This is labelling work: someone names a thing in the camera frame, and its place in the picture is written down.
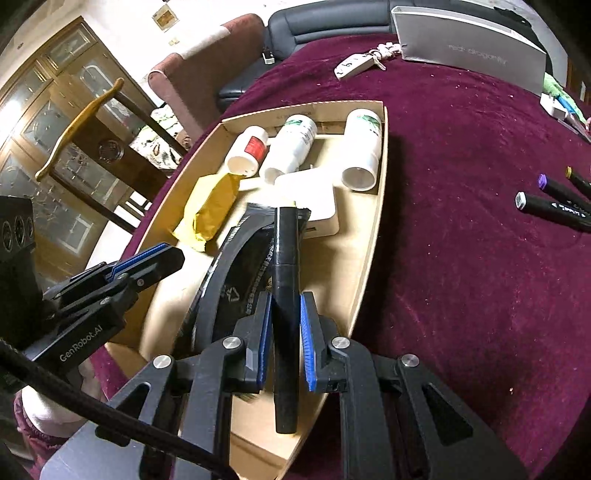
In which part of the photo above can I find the white key fob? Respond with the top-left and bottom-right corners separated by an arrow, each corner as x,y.
333,42 -> 402,80

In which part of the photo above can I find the floral seat cushion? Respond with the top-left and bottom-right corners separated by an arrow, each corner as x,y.
131,106 -> 185,171

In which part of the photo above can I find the person's left hand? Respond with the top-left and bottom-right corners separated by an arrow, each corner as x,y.
18,362 -> 100,428

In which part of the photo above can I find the white bottle red label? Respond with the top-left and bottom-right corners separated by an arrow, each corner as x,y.
225,127 -> 269,178

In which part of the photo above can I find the grey shoe box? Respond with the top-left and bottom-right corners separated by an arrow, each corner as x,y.
390,4 -> 548,97

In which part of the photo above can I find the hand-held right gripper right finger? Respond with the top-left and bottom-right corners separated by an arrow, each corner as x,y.
299,291 -> 529,480

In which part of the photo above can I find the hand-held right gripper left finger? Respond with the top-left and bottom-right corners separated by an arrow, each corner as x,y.
95,291 -> 275,480

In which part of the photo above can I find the dark wooden chair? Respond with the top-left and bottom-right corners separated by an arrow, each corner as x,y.
34,78 -> 190,232

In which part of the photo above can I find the black marker purple cap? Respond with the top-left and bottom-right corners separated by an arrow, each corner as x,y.
537,174 -> 591,215

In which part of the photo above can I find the black marker white cap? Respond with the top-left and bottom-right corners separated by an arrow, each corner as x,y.
515,191 -> 591,228

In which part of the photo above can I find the black marker pale tip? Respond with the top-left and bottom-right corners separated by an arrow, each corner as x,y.
272,200 -> 305,435

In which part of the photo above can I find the black leather sofa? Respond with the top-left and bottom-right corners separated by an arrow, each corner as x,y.
217,0 -> 402,109

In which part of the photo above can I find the white bottle green label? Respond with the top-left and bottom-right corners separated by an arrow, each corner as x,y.
341,108 -> 384,192
259,114 -> 318,183

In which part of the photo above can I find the wooden glass cabinet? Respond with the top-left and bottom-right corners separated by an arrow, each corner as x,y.
0,16 -> 158,296

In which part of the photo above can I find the black braided cable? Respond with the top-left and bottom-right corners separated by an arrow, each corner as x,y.
0,339 -> 238,480

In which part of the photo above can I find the cardboard box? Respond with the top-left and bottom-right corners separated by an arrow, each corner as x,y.
104,99 -> 389,480

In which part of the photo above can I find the white power bank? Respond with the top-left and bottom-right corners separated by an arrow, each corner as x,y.
274,171 -> 341,237

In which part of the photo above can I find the green cloth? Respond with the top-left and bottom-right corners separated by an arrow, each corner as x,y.
542,73 -> 568,97

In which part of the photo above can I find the pink armchair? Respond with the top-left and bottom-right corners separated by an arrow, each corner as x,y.
148,13 -> 266,144

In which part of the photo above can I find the black gold snack bag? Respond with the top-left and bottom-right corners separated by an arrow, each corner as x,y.
174,203 -> 312,398

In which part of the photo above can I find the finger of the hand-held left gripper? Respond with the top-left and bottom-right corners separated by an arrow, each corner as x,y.
67,244 -> 162,289
111,247 -> 186,296

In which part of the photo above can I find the person's left forearm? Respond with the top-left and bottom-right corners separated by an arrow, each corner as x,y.
13,392 -> 51,472

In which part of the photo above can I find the yellow snack packet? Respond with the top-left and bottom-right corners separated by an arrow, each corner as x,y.
173,173 -> 242,252

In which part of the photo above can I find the small tan wall plaque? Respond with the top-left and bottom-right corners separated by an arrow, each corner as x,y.
152,4 -> 179,31

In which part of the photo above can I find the white charger plug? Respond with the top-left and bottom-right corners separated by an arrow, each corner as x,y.
540,92 -> 571,118

